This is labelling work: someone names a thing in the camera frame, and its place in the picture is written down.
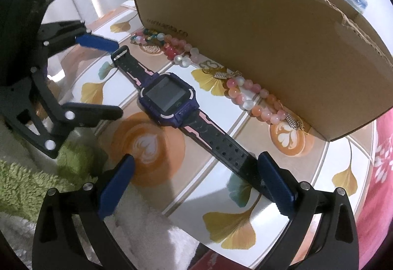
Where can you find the ginkgo print table cover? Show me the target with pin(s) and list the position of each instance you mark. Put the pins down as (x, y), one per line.
(307, 190)

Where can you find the gold butterfly charm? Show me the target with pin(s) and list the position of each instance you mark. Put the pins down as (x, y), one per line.
(209, 66)

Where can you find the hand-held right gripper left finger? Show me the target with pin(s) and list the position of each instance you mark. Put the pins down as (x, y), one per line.
(118, 185)

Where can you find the brown cardboard box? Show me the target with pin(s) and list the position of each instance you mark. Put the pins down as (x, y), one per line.
(245, 27)

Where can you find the pink floral blanket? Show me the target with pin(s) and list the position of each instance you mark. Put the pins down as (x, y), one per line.
(380, 196)

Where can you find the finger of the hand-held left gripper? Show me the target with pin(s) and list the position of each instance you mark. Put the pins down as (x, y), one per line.
(95, 42)
(92, 113)

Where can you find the purple pink smart watch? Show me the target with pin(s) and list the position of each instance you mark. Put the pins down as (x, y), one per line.
(167, 98)

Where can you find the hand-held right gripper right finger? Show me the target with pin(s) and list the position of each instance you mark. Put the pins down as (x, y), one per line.
(276, 184)

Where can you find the green white fluffy blanket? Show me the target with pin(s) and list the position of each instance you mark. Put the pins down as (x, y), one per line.
(21, 178)

